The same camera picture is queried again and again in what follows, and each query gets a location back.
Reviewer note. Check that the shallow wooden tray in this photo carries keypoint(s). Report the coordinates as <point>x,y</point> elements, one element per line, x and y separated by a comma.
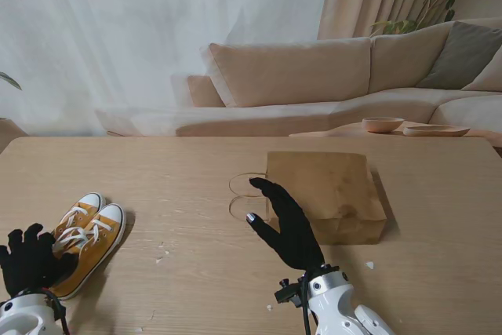
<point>435,131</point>

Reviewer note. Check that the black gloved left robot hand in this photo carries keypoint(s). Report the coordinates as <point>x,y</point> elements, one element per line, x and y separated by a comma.
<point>27,264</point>

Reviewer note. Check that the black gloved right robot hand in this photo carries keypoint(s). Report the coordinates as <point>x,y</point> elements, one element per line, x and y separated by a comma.
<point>296,237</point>

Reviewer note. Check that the small green plant leaves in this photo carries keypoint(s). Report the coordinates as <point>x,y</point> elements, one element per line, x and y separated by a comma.
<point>9,80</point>

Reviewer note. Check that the brown paper bag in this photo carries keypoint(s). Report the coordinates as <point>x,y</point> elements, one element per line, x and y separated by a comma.
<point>325,190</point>

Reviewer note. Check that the sheer white curtain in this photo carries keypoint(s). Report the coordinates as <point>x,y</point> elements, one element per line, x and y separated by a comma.
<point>117,37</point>

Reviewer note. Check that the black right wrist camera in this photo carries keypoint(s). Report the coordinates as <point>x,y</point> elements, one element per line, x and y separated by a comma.
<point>288,293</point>

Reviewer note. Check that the light wooden planter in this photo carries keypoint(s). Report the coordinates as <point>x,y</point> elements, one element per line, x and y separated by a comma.
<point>9,131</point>

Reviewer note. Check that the low wooden coffee table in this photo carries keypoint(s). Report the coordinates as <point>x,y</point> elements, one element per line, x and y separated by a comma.
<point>345,131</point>

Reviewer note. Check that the yellow canvas sneaker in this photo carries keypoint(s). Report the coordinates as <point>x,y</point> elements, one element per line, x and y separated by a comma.
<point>96,250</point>
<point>88,203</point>

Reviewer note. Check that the wooden bowl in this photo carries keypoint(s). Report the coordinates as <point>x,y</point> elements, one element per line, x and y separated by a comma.
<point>382,125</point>

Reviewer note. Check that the beige sofa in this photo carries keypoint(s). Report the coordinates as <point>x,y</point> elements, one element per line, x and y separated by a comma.
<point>290,76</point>

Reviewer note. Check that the grey cushion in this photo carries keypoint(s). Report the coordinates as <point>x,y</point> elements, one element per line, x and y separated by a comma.
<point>463,56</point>

